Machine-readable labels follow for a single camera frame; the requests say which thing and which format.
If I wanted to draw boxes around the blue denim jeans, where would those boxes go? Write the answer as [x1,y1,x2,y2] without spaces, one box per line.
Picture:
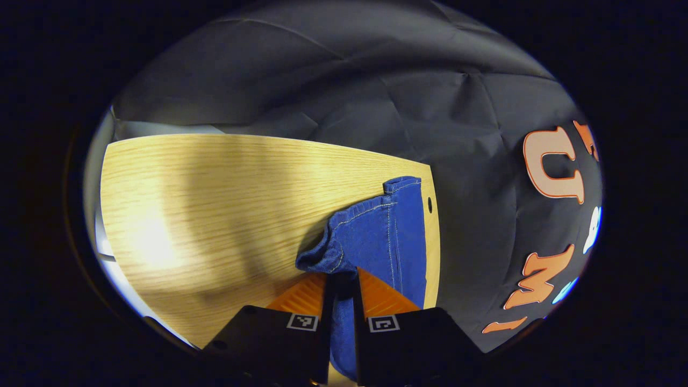
[295,176,428,380]

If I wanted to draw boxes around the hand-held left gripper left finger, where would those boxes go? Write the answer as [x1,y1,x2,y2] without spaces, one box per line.
[202,271,332,387]

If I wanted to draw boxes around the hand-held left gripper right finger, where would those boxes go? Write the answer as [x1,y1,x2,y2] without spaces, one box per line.
[352,267,484,387]

